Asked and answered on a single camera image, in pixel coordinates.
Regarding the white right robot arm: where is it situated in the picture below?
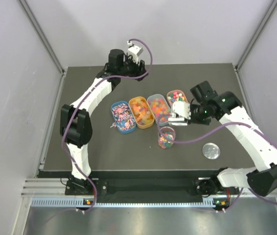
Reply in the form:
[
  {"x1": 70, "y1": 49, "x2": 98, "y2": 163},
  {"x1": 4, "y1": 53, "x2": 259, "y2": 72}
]
[{"x1": 190, "y1": 81, "x2": 277, "y2": 197}]

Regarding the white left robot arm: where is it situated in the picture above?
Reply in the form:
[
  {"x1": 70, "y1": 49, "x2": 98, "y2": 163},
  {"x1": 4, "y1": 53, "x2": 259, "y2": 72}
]
[{"x1": 60, "y1": 46, "x2": 147, "y2": 195}]

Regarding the pink candy tray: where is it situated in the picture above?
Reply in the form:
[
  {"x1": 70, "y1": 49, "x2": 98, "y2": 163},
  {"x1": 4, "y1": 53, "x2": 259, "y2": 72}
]
[{"x1": 166, "y1": 90, "x2": 188, "y2": 107}]

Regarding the orange candy tray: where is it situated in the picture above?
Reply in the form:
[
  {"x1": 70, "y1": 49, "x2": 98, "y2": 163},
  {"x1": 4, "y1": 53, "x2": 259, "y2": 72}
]
[{"x1": 129, "y1": 96, "x2": 155, "y2": 129}]

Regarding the light blue candy tray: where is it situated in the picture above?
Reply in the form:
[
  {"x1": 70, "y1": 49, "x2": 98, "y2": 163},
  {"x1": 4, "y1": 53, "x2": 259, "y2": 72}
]
[{"x1": 147, "y1": 94, "x2": 171, "y2": 126}]

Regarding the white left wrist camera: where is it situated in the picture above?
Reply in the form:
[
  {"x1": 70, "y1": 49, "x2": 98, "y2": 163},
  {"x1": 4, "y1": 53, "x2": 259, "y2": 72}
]
[{"x1": 127, "y1": 41, "x2": 143, "y2": 64}]

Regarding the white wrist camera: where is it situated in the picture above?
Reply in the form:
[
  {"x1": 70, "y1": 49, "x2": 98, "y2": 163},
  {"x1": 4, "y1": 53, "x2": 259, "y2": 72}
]
[
  {"x1": 127, "y1": 41, "x2": 143, "y2": 64},
  {"x1": 171, "y1": 101, "x2": 191, "y2": 120}
]

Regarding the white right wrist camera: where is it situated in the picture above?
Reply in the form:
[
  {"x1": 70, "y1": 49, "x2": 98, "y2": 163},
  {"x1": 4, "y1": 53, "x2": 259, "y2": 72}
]
[{"x1": 171, "y1": 101, "x2": 191, "y2": 120}]

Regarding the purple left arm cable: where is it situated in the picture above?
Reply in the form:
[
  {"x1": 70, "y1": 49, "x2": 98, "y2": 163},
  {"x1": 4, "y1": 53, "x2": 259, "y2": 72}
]
[{"x1": 61, "y1": 38, "x2": 153, "y2": 213}]

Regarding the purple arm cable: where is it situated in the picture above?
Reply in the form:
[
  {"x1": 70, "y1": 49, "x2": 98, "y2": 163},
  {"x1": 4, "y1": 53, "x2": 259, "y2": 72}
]
[
  {"x1": 157, "y1": 117, "x2": 277, "y2": 212},
  {"x1": 61, "y1": 38, "x2": 153, "y2": 213}
]

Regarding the aluminium left frame post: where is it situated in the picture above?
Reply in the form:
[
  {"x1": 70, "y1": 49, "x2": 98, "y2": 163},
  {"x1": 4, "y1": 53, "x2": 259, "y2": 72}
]
[{"x1": 17, "y1": 0, "x2": 66, "y2": 74}]

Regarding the aluminium frame post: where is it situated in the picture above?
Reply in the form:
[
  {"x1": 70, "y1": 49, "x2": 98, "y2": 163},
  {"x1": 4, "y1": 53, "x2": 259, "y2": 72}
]
[
  {"x1": 236, "y1": 0, "x2": 277, "y2": 71},
  {"x1": 17, "y1": 0, "x2": 66, "y2": 74}
]

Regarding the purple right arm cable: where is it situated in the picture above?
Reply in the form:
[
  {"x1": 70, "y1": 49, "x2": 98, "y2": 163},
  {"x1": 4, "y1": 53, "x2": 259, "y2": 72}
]
[{"x1": 157, "y1": 117, "x2": 277, "y2": 212}]

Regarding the aluminium right frame post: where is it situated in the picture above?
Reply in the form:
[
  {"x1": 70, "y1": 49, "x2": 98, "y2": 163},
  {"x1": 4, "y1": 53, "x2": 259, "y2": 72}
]
[{"x1": 236, "y1": 0, "x2": 277, "y2": 71}]

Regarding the aluminium front frame rail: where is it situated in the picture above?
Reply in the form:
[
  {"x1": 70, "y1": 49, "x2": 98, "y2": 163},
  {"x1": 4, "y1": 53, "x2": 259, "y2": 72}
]
[{"x1": 21, "y1": 177, "x2": 277, "y2": 198}]

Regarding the grey slotted cable duct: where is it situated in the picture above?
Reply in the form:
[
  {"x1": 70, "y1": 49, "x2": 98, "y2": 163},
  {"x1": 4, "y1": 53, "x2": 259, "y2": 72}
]
[{"x1": 30, "y1": 195, "x2": 230, "y2": 208}]

